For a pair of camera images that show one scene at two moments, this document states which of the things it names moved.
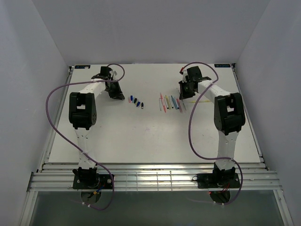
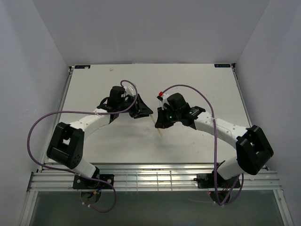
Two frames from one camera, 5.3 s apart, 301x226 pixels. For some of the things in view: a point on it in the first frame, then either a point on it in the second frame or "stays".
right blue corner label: [222, 65] stays
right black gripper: [184, 95] -> [161, 122]
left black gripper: [118, 94] -> [142, 108]
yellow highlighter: [202, 100] -> [154, 120]
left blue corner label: [82, 66] stays
